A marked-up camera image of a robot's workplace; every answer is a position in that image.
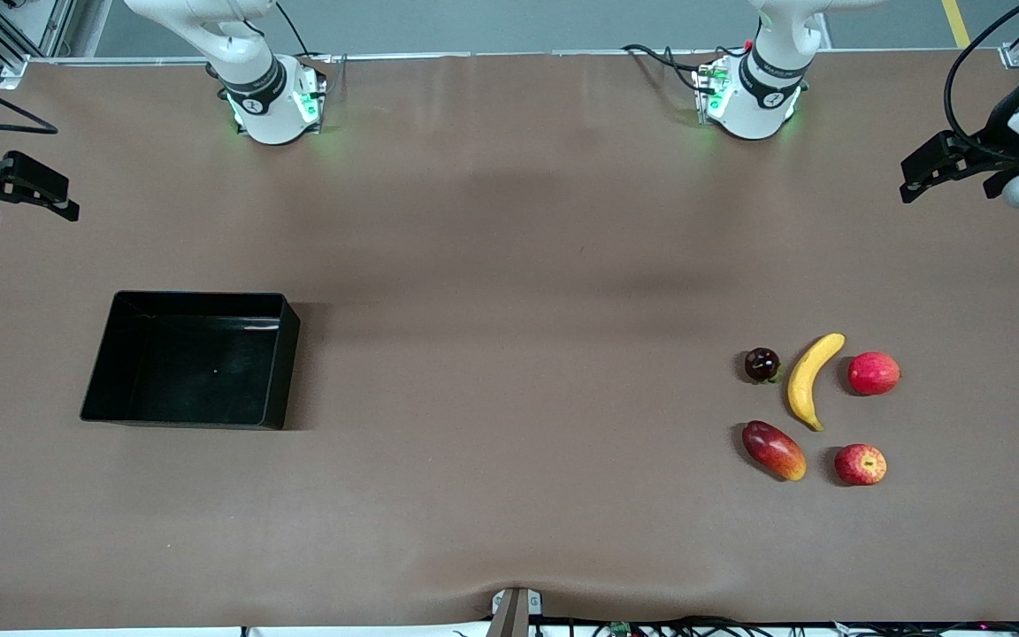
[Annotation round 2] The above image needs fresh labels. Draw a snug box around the black plastic box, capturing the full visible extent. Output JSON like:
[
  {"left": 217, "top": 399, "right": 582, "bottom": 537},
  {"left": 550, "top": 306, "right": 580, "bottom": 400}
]
[{"left": 80, "top": 290, "right": 301, "bottom": 432}]

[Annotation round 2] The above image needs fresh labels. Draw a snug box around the yellow banana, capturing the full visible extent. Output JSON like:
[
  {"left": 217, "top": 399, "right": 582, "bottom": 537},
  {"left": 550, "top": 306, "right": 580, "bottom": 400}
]
[{"left": 786, "top": 333, "right": 847, "bottom": 433}]

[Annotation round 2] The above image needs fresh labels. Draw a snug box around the red yellow apple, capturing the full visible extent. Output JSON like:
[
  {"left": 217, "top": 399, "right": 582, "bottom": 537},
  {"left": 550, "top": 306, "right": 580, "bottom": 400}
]
[{"left": 835, "top": 443, "right": 887, "bottom": 487}]

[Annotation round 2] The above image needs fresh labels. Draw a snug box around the plain red apple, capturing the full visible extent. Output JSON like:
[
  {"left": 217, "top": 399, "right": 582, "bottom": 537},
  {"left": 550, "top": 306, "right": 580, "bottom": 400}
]
[{"left": 847, "top": 351, "right": 901, "bottom": 396}]

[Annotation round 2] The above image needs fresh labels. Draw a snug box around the dark purple mangosteen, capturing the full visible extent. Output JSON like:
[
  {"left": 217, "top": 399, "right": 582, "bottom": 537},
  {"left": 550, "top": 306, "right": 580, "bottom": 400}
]
[{"left": 745, "top": 347, "right": 782, "bottom": 385}]

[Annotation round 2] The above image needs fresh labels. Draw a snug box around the red yellow mango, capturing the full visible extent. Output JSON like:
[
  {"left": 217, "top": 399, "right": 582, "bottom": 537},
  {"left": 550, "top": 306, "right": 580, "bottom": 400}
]
[{"left": 741, "top": 420, "right": 808, "bottom": 482}]

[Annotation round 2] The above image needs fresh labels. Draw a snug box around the brown table cover mat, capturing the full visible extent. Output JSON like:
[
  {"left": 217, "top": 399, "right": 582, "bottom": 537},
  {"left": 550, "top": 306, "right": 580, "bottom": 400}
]
[{"left": 0, "top": 49, "right": 1019, "bottom": 631}]

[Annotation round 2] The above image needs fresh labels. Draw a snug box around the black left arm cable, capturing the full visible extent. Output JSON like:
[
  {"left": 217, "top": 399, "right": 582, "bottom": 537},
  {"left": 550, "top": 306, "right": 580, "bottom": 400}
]
[{"left": 943, "top": 0, "right": 1019, "bottom": 147}]

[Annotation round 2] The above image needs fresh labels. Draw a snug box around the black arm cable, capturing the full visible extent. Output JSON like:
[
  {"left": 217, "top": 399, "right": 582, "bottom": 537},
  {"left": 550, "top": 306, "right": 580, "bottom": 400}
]
[
  {"left": 943, "top": 0, "right": 1019, "bottom": 147},
  {"left": 0, "top": 66, "right": 60, "bottom": 136}
]

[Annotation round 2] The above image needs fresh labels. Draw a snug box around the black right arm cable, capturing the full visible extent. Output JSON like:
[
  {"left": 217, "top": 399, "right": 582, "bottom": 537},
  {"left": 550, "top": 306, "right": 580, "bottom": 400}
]
[{"left": 0, "top": 66, "right": 60, "bottom": 136}]

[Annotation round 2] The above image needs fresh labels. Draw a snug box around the black right base cable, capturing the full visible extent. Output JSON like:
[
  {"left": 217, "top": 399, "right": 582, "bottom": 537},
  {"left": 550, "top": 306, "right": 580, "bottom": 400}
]
[{"left": 275, "top": 0, "right": 347, "bottom": 89}]

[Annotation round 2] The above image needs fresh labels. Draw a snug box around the black base cable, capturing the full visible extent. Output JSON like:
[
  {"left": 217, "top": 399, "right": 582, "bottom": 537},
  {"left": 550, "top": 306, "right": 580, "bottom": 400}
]
[
  {"left": 275, "top": 0, "right": 347, "bottom": 89},
  {"left": 623, "top": 42, "right": 707, "bottom": 94}
]

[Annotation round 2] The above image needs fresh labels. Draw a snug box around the black left base cable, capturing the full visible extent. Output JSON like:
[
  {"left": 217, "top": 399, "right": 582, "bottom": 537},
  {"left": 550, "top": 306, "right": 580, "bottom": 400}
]
[{"left": 623, "top": 42, "right": 707, "bottom": 94}]

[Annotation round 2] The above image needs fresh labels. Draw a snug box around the grey metal table bracket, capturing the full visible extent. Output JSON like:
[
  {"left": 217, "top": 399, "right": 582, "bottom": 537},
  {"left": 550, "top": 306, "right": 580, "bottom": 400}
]
[{"left": 486, "top": 587, "right": 543, "bottom": 637}]

